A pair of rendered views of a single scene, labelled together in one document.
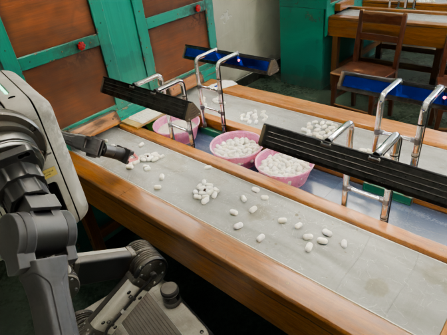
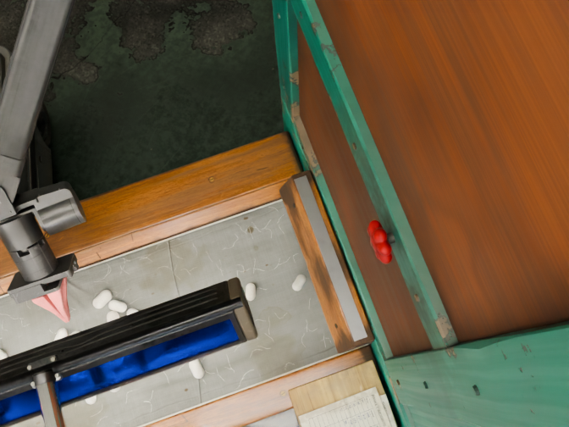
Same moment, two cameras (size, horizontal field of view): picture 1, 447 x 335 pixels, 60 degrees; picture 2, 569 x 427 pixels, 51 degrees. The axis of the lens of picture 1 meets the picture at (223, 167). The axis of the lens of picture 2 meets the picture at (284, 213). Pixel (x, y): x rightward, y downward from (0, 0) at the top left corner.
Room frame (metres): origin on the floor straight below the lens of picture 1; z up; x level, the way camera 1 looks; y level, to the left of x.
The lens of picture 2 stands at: (1.97, 0.49, 1.79)
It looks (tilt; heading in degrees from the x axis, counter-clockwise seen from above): 75 degrees down; 123
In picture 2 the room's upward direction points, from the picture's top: 8 degrees counter-clockwise
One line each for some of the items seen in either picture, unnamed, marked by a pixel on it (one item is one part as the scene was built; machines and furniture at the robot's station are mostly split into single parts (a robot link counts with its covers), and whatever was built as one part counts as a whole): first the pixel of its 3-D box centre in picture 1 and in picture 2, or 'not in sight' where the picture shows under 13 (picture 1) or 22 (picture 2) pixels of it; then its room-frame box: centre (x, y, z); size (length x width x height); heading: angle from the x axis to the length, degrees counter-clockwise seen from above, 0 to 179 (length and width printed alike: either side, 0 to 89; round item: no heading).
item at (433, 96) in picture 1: (402, 141); not in sight; (1.29, -0.72, 0.90); 0.20 x 0.19 x 0.45; 45
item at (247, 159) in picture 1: (237, 151); not in sight; (1.65, -0.08, 0.72); 0.27 x 0.27 x 0.10
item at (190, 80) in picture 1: (185, 84); not in sight; (2.40, 0.18, 0.83); 0.30 x 0.06 x 0.07; 135
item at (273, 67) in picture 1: (226, 57); not in sight; (2.04, -0.09, 1.08); 0.62 x 0.08 x 0.07; 45
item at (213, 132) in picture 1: (220, 94); not in sight; (1.98, -0.03, 0.90); 0.20 x 0.19 x 0.45; 45
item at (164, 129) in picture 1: (177, 131); not in sight; (1.96, 0.23, 0.71); 0.22 x 0.22 x 0.06
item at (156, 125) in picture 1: (177, 129); not in sight; (1.96, 0.23, 0.72); 0.27 x 0.27 x 0.10
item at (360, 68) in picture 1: (364, 70); not in sight; (3.18, -1.32, 0.45); 0.44 x 0.43 x 0.91; 40
